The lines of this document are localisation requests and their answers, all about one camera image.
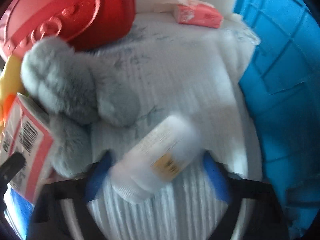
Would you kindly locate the white ribbed mat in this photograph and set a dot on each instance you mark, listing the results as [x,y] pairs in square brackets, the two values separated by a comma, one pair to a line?
[175,80]

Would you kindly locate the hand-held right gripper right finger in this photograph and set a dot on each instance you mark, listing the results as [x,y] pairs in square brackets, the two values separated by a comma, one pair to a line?
[215,177]

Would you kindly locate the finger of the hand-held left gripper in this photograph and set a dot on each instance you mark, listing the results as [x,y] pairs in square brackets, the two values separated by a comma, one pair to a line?
[12,166]

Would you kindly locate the grey plush toy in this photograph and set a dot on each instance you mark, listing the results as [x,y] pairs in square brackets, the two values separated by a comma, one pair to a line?
[65,92]

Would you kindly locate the blue plastic container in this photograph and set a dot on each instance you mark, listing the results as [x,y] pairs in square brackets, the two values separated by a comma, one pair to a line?
[282,80]

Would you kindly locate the blue and white packet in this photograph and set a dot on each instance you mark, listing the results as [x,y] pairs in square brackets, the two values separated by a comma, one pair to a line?
[16,210]

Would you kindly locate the red plastic handbag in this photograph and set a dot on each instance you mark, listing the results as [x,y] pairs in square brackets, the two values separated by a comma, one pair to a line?
[72,12]

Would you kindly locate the green frog plush toy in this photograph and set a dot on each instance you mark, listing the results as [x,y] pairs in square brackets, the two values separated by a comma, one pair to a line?
[10,80]

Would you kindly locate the white plastic bottle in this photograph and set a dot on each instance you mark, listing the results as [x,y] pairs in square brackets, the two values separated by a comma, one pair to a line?
[156,158]

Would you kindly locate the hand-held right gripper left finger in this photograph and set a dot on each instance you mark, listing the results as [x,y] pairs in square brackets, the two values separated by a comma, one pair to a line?
[98,177]

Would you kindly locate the pink tissue pack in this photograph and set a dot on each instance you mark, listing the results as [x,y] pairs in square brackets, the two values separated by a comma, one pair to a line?
[197,15]

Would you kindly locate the red and white box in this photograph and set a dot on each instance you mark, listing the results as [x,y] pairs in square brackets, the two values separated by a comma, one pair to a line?
[23,140]

